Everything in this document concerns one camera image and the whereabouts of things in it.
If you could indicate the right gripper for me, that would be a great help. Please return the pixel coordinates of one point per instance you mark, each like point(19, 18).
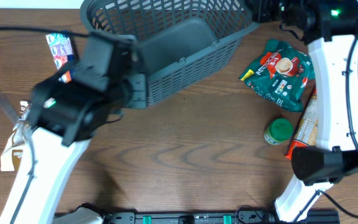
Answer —
point(260, 11)

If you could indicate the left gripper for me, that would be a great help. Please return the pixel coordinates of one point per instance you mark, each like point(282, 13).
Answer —
point(133, 81)

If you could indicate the green Nescafe 3in1 bag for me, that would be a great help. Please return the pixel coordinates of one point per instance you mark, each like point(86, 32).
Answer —
point(280, 74)

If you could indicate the grey plastic basket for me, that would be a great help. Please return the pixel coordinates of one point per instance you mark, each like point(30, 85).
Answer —
point(178, 42)

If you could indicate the green lidded jar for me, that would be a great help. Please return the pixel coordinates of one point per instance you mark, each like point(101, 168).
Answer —
point(278, 131)

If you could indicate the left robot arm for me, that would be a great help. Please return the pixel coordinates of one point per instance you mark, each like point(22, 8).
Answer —
point(67, 109)

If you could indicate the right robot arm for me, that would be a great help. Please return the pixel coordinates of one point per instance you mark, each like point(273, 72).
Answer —
point(330, 30)

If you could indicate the Kleenex tissue multipack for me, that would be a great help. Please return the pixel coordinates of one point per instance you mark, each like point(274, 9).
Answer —
point(61, 49)

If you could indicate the orange spaghetti packet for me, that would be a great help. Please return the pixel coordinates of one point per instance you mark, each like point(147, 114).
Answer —
point(307, 129)

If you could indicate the beige crumpled coffee bag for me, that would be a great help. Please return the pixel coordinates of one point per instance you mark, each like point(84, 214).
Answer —
point(13, 152)

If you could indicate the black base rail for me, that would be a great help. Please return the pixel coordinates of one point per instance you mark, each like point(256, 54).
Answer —
point(88, 213)

